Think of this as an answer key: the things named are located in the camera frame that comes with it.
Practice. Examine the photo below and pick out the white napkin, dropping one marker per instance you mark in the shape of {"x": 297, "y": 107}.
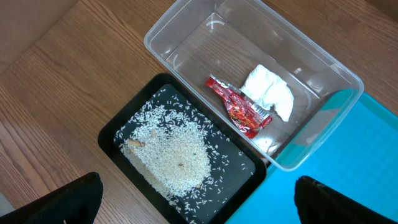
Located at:
{"x": 269, "y": 91}

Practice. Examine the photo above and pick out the clear plastic storage bin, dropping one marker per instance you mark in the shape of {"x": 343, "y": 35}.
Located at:
{"x": 228, "y": 39}

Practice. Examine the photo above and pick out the red snack wrapper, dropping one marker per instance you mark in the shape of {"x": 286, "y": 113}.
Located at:
{"x": 246, "y": 115}

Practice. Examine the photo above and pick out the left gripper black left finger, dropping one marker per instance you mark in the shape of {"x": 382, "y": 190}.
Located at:
{"x": 75, "y": 202}

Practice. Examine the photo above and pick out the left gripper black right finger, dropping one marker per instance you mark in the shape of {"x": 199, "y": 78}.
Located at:
{"x": 319, "y": 204}

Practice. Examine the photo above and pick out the teal plastic tray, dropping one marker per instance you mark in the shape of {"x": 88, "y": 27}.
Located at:
{"x": 358, "y": 160}

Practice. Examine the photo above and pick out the black tray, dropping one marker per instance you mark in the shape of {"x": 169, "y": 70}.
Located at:
{"x": 237, "y": 173}

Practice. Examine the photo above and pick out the white rice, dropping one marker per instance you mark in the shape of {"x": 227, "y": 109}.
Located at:
{"x": 170, "y": 149}

